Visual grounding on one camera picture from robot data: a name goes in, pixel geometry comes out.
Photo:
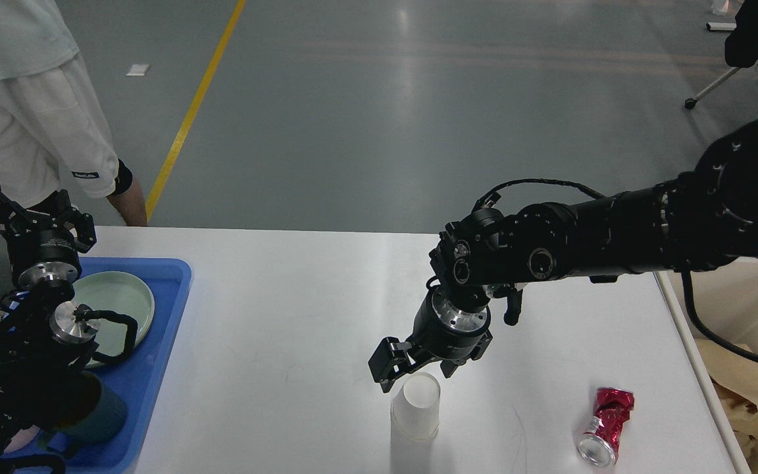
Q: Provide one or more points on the beige waste bin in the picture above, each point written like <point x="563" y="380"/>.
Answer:
<point x="727" y="303"/>

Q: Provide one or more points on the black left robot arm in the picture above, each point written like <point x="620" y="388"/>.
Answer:
<point x="46" y="340"/>

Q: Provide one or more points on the white paper cup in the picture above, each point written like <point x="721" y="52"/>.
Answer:
<point x="415" y="410"/>

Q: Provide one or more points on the crushed red can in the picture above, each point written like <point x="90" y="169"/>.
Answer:
<point x="598" y="444"/>

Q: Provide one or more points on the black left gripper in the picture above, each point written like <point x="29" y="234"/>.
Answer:
<point x="46" y="254"/>

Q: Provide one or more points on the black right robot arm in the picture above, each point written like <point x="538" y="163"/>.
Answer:
<point x="702" y="220"/>

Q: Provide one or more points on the brown paper bag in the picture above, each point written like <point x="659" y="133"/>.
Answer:
<point x="735" y="380"/>

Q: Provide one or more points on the teal mug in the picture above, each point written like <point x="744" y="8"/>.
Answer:
<point x="97" y="414"/>

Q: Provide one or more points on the person in white shorts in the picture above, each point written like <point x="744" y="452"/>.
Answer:
<point x="50" y="117"/>

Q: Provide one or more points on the blue plastic tray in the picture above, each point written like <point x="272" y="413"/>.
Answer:
<point x="137" y="380"/>

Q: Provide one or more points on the green plate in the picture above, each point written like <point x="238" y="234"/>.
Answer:
<point x="123" y="293"/>

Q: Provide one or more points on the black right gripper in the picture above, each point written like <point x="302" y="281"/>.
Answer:
<point x="441" y="331"/>

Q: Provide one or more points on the pink mug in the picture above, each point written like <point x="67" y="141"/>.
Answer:
<point x="21" y="439"/>

